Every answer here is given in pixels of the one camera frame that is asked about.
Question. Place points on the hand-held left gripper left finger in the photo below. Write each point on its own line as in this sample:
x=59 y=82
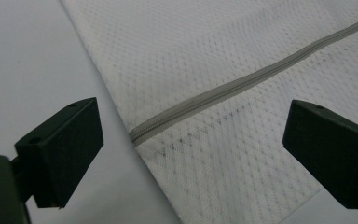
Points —
x=65 y=149

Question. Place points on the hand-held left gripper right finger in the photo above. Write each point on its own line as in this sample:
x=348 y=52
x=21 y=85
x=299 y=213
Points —
x=332 y=155

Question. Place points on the light blue table mat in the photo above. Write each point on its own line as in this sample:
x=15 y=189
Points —
x=28 y=62

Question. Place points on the white mesh laundry bag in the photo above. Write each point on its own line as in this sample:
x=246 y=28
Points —
x=199 y=46

